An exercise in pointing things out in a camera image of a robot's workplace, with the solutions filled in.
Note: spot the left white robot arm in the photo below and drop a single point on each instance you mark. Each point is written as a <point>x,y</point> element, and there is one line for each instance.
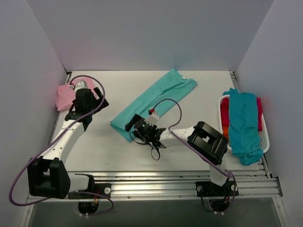
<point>47,175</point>

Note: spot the teal blue t-shirt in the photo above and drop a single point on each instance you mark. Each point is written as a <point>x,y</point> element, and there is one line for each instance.
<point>243,127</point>

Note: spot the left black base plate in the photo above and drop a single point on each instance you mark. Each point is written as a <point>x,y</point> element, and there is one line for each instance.
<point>103,189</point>

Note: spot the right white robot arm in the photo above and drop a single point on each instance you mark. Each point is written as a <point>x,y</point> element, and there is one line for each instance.
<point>205,141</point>

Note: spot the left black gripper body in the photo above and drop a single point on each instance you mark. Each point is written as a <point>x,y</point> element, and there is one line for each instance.
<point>83,92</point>

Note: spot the mint green t-shirt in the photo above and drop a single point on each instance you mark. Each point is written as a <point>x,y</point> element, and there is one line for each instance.
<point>171,85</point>

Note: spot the orange t-shirt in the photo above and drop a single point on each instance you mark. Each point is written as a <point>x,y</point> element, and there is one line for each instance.
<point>226,132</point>

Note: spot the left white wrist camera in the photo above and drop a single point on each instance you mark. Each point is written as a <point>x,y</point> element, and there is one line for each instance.
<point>79,85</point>

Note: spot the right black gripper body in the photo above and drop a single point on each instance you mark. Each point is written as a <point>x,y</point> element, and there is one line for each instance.
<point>132,123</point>

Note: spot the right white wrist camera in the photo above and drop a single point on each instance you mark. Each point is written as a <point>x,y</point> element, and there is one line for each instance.
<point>153,117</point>

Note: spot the red t-shirt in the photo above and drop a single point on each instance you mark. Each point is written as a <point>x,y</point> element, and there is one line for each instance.
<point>225,112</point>

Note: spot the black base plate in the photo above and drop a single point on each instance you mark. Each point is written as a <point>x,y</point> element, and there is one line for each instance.
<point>209,189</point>
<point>103,189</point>

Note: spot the aluminium rail frame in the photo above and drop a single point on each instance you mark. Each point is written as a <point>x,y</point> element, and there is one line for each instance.
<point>150,193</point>

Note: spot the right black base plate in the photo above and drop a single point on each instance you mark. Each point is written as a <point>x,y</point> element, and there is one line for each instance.
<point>209,189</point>

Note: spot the white laundry basket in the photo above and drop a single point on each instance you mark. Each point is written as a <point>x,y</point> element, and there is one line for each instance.
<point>263,134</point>

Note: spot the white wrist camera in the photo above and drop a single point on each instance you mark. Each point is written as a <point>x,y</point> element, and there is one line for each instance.
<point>79,85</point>
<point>153,117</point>

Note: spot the folded pink t-shirt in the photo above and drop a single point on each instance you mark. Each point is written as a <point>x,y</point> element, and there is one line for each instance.
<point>66,95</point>

